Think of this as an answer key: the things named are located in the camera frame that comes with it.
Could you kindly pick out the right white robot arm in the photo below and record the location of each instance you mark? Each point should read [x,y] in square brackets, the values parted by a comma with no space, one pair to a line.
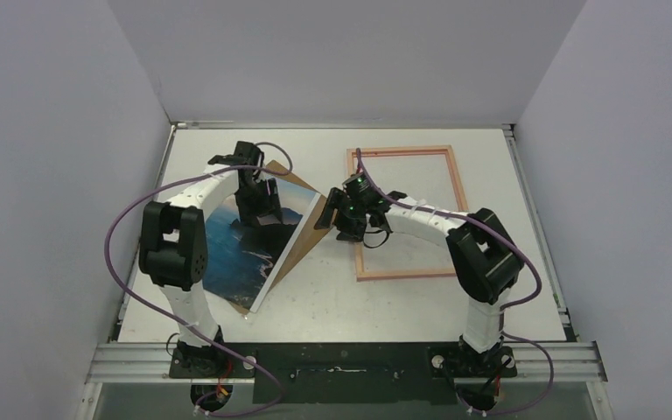
[484,259]

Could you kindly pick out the brown cardboard backing board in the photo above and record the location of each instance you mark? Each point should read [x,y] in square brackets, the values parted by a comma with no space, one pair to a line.
[307,232]

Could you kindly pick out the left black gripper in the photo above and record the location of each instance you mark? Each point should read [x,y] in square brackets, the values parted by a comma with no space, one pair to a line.
[269,206]

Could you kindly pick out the pink wooden picture frame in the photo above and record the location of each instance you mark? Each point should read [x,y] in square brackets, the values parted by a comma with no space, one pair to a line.
[417,219]

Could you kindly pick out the aluminium rail front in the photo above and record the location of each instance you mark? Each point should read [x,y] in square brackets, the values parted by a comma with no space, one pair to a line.
[555,380]

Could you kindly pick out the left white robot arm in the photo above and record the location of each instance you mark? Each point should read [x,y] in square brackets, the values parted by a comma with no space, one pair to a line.
[173,244]

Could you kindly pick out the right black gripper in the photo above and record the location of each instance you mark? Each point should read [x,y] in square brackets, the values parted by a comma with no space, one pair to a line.
[336,210]

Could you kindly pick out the seascape photo print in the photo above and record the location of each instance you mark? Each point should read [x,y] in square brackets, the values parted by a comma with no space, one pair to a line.
[218,243]

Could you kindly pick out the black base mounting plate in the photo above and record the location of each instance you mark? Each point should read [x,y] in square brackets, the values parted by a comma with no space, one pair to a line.
[329,373]

